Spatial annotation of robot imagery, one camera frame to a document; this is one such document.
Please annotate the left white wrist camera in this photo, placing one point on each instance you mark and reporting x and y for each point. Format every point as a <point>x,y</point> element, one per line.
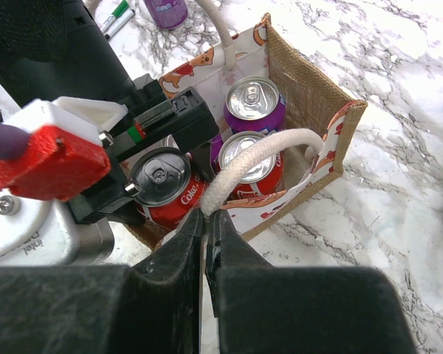
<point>49,152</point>

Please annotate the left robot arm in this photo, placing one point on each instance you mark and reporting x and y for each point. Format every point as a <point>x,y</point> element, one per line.
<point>53,49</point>

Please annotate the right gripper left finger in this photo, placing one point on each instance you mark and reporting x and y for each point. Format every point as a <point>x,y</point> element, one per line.
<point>151,307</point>

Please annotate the red cola can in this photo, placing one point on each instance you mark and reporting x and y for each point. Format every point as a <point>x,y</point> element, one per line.
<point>170,186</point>
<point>263,179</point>

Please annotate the purple Fanta can front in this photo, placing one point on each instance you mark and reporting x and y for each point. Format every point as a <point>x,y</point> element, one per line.
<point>255,104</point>

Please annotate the brown canvas tote bag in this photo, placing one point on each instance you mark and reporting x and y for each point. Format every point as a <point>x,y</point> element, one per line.
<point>320,120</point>

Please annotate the black capped marker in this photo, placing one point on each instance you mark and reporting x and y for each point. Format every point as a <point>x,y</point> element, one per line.
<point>119,24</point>

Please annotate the green capped marker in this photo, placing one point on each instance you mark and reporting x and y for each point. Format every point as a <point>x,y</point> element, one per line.
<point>117,12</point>

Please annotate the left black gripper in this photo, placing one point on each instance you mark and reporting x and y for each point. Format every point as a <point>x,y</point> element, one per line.
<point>151,117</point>

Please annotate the red cola can front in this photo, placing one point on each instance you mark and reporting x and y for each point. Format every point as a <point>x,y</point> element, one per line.
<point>170,186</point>

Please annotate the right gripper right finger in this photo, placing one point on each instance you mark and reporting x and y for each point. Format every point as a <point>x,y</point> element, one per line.
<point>309,309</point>

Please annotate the purple fanta can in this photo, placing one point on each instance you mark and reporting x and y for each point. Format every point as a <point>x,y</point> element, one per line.
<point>255,104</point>
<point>216,144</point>

